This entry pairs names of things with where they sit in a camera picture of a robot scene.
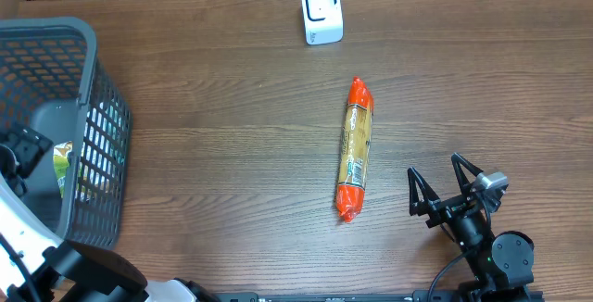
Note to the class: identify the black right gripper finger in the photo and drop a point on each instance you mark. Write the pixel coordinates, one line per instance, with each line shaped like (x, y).
(460, 165)
(422, 197)

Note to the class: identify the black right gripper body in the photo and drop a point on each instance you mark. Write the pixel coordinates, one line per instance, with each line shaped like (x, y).
(469, 229)

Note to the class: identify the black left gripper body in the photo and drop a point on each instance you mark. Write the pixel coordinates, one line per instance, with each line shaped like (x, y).
(20, 153)

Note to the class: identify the green tea packet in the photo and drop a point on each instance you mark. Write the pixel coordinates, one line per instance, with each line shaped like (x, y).
(61, 162)

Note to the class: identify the spaghetti pack with red ends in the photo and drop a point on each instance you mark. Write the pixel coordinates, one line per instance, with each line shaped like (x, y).
(354, 151)

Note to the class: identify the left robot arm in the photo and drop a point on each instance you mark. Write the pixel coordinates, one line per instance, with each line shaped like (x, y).
(34, 259)

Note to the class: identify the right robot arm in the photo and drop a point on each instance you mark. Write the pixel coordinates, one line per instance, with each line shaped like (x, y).
(501, 264)

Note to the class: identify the white barcode scanner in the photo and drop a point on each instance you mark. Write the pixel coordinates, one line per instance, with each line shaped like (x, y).
(323, 21)

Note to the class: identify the grey plastic basket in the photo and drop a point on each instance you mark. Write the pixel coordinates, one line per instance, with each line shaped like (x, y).
(53, 82)

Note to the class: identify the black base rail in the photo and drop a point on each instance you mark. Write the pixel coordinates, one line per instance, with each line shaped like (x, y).
(338, 297)

